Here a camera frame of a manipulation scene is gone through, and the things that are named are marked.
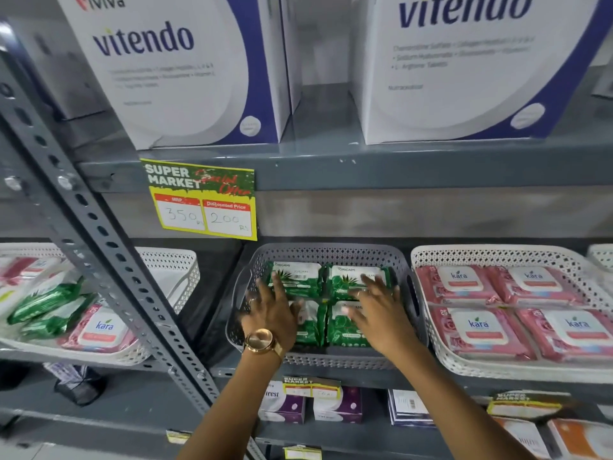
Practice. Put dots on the person's left hand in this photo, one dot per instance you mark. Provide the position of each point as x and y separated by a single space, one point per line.
268 318

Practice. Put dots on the person's right hand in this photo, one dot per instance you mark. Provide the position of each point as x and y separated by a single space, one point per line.
385 318

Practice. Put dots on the person's left fingers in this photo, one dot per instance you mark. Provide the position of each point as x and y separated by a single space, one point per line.
278 288

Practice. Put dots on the person's right fingers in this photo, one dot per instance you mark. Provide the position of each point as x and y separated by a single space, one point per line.
380 287

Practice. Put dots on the person's left forearm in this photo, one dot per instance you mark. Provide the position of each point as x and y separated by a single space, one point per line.
225 407

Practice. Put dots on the person's right forearm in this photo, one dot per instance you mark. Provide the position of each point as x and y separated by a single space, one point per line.
455 407

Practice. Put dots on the green wet wipes packet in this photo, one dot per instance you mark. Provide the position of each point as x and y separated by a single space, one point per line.
311 323
57 320
301 280
342 330
43 301
345 277

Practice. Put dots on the gold wristwatch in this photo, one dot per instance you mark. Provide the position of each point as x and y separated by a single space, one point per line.
261 341

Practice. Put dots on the pink wet wipes packet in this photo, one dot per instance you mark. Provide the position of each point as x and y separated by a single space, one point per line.
479 332
536 282
100 332
455 285
24 269
570 332

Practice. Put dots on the grey plastic basket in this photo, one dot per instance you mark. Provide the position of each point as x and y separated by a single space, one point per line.
316 356

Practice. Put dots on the small yellow price tag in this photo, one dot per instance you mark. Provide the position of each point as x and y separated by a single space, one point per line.
522 406
311 388
178 436
301 453

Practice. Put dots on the white plastic basket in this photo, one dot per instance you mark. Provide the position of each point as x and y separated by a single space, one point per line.
498 371
602 256
172 270

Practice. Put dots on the yellow green price tag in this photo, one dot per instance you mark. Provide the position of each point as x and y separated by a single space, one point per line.
201 201

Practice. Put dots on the purple white box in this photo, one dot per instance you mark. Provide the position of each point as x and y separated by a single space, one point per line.
282 407
340 407

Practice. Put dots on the grey metal shelf rack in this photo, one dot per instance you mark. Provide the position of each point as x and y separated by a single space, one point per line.
383 167

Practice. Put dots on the white blue striped box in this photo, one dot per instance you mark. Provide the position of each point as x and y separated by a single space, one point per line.
409 407

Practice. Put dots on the orange white box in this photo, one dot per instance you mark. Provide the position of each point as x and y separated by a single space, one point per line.
582 438
524 435

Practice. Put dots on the black plastic pouch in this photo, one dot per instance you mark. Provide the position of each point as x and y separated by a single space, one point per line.
79 385

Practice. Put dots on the large white blue box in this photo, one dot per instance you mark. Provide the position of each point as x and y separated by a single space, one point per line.
172 71
291 47
479 71

